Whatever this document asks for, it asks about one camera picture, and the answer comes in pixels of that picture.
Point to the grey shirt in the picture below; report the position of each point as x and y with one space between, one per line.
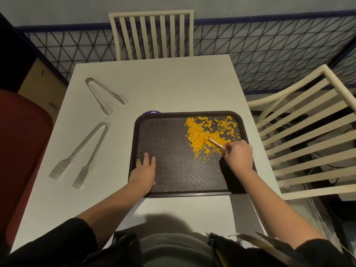
175 251

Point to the red upholstered chair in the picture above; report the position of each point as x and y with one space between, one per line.
22 152

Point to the person's left forearm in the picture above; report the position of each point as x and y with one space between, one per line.
114 211

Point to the person's right forearm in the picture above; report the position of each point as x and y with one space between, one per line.
274 208

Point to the dark brown plastic tray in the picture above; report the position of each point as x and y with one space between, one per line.
172 164

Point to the purple round object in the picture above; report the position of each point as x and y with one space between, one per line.
151 112

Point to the triangle patterned rug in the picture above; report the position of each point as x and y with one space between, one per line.
267 50

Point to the pile of orange crumbs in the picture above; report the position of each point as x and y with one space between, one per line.
199 130

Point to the black jacket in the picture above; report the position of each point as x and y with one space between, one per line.
52 244

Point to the cream slatted wooden chair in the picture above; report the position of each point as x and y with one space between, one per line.
306 127
151 36

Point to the person's right hand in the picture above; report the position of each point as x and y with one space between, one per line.
239 158

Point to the clear plastic tongs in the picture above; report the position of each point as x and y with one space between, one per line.
98 91
83 152

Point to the person's left thumb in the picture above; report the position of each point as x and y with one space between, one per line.
153 183

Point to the brown cardboard box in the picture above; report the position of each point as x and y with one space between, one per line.
39 86

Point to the person's left middle finger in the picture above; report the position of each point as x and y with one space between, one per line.
146 159

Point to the person's left hand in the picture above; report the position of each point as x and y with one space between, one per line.
143 175

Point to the person's right fingers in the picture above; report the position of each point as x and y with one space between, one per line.
233 146

